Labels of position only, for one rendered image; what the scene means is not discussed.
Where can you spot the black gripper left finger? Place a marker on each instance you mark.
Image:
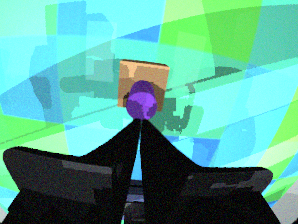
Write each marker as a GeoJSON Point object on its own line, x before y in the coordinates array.
{"type": "Point", "coordinates": [101, 176]}

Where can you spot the tan square block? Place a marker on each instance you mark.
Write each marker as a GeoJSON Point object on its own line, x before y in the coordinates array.
{"type": "Point", "coordinates": [131, 71]}

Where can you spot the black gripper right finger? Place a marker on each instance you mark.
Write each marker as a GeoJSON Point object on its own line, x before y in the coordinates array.
{"type": "Point", "coordinates": [170, 178]}

